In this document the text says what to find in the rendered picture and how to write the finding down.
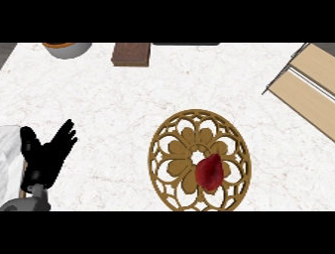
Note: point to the brown wooden block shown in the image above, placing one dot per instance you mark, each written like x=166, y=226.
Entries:
x=132, y=54

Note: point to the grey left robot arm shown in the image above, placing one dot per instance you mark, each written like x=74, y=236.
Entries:
x=28, y=201

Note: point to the pale wood tiered shelf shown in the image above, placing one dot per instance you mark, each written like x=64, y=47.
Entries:
x=316, y=96

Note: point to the round gold openwork placemat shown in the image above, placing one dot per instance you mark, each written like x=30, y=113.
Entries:
x=182, y=155

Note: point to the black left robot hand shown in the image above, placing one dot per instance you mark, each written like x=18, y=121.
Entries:
x=47, y=155

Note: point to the red cupcake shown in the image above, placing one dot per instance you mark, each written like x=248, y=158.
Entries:
x=210, y=172

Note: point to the grey pot with brown rim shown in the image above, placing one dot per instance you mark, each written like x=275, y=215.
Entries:
x=68, y=49

